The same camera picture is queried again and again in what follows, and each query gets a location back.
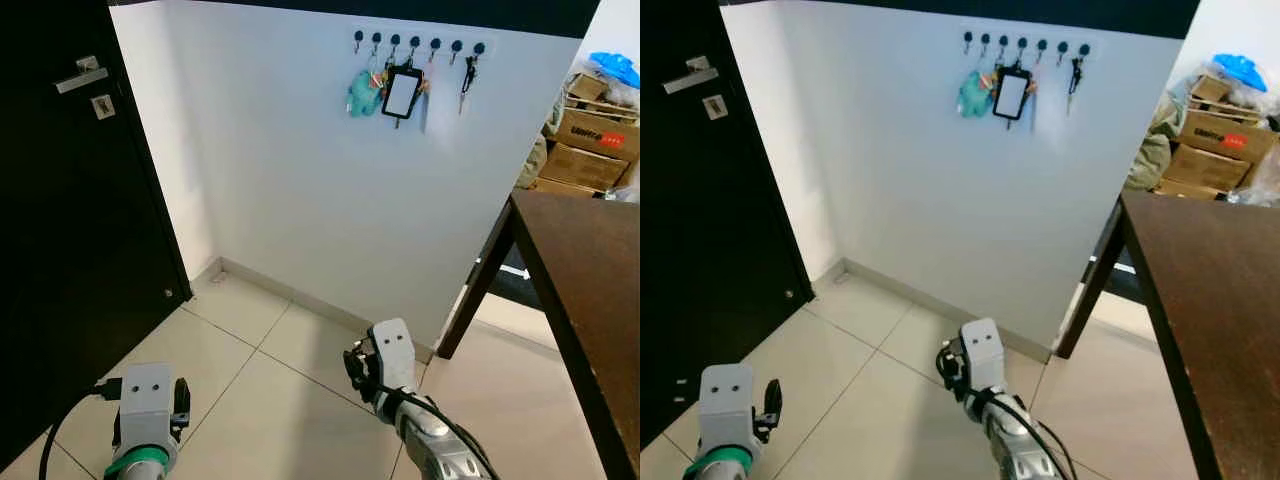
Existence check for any black door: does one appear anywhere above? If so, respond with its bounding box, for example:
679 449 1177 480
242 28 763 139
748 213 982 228
640 0 813 451
0 0 193 471

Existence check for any dark brown wooden table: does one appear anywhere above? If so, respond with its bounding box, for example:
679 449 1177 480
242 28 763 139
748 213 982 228
437 190 640 480
1055 190 1280 480

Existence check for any grey green cloth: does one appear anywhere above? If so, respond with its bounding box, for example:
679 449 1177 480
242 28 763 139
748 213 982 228
515 135 549 191
1125 92 1179 191

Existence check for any black card holder white card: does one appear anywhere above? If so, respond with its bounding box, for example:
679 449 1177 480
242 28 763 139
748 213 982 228
381 66 425 121
991 66 1033 123

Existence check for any printed cardboard box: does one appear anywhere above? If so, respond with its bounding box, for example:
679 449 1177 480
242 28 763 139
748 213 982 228
552 105 640 161
1178 108 1279 163

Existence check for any small worn cardboard box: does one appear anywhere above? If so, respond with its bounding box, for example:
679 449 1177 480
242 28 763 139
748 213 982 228
567 72 611 106
1190 75 1233 106

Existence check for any blue plastic bag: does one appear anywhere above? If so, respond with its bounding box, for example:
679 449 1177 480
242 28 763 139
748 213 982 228
1212 53 1269 93
588 52 640 91

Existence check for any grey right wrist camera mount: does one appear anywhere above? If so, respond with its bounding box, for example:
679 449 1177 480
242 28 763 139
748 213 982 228
369 319 418 394
959 319 1007 394

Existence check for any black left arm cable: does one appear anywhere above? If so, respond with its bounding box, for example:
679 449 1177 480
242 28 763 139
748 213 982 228
40 378 123 480

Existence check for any silver door handle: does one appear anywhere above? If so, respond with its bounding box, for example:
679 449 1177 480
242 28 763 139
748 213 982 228
55 55 109 96
662 57 719 96

